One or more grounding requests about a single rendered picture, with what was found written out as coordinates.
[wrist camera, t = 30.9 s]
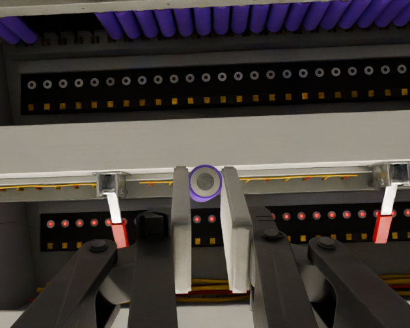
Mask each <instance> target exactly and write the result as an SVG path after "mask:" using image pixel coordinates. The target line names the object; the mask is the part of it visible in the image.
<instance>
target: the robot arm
mask: <svg viewBox="0 0 410 328"><path fill-rule="evenodd" d="M221 176H222V188H221V216H220V217H221V226H222V232H223V241H224V247H225V256H226V266H227V271H228V281H229V286H230V290H232V292H233V293H247V290H249V287H250V280H251V294H250V305H249V311H251V312H253V323H254V328H410V304H409V303H408V302H407V301H406V300H405V299H403V298H402V297H401V296H400V295H399V294H398V293H396V292H395V291H394V290H393V289H392V288H391V287H390V286H389V285H388V284H387V283H386V282H385V281H384V280H382V279H381V278H380V277H379V276H378V275H377V274H376V273H374V272H373V271H372V270H371V269H370V268H369V267H368V266H367V265H366V264H365V263H364V262H363V261H362V260H360V259H359V258H358V257H357V256H356V255H355V254H353V253H352V252H351V251H350V250H349V249H348V248H347V247H346V246H345V245H344V244H343V243H341V242H340V241H338V240H336V239H333V238H330V237H325V236H323V237H316V238H312V239H310V240H309V243H308V247H304V246H300V245H294V244H292V243H290V242H289V239H288V237H287V235H286V234H285V233H283V232H281V231H279V230H278V228H277V226H276V224H275V222H274V219H273V216H272V214H271V212H270V211H269V210H268V209H267V208H265V207H264V206H247V203H246V200H245V197H244V194H243V190H242V188H241V184H240V181H239V177H238V174H237V170H236V169H235V168H234V166H224V168H222V170H221ZM136 227H137V242H136V243H134V244H133V245H130V246H128V247H123V248H119V249H117V244H116V243H115V242H114V241H112V240H109V239H93V240H91V241H88V242H86V243H84V244H83V245H82V246H81V247H80V248H79V249H78V250H77V251H76V253H75V254H74V255H73V256H72V257H71V259H69V261H68V262H67V263H66V264H65V265H64V266H63V268H62V269H61V270H60V271H59V272H58V273H57V274H56V275H55V276H54V278H53V279H52V280H51V281H50V282H49V284H48V285H47V286H46V287H45V288H44V289H43V290H42V291H41V293H40V294H39V295H38V296H37V297H36V299H35V300H34V301H33V302H32V303H31V304H30V305H29V306H28V307H27V309H26V310H25V311H24V312H23V314H22V315H21V316H20V317H19V318H18V319H17V320H16V321H15V322H14V324H13V325H12V326H11V327H10V328H111V326H112V324H113V322H114V321H115V319H116V317H117V315H118V313H119V311H120V304H121V303H125V302H128V301H130V309H129V316H128V328H178V318H177V309H176V294H188V291H191V207H190V195H189V172H188V168H186V166H176V168H174V176H173V188H172V207H162V208H150V209H149V210H147V211H146V212H142V213H140V214H139V215H138V216H137V217H136Z"/></svg>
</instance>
